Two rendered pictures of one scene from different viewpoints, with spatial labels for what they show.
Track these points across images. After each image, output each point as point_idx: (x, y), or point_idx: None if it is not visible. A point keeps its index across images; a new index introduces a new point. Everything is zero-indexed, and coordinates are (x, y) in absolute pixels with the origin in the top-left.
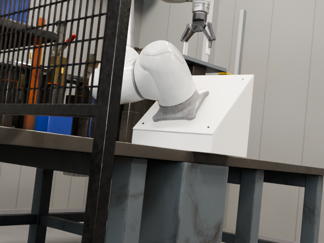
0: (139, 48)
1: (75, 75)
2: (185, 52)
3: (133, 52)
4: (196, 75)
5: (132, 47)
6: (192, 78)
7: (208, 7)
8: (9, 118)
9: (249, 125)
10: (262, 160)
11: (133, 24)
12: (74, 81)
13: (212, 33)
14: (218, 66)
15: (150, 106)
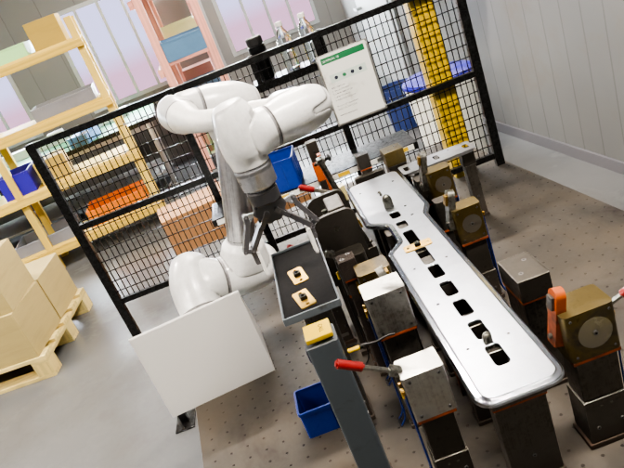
0: (336, 210)
1: (361, 219)
2: (313, 245)
3: (221, 248)
4: (207, 304)
5: (227, 240)
6: (175, 305)
7: (238, 182)
8: (377, 242)
9: (156, 388)
10: (203, 467)
11: (226, 213)
12: (415, 214)
13: (242, 240)
14: (279, 305)
15: (350, 306)
